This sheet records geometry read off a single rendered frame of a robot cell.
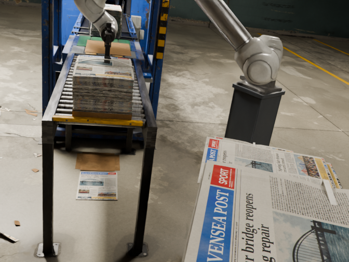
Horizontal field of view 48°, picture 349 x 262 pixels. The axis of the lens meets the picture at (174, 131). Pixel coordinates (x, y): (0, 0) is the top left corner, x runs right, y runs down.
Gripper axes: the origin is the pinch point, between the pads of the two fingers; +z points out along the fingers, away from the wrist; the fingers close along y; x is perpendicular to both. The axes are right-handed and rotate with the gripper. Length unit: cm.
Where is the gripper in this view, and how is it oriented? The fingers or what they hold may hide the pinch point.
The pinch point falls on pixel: (107, 47)
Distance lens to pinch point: 198.7
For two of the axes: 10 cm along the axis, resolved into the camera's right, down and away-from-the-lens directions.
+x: -9.8, -0.5, -1.8
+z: 1.3, 5.4, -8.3
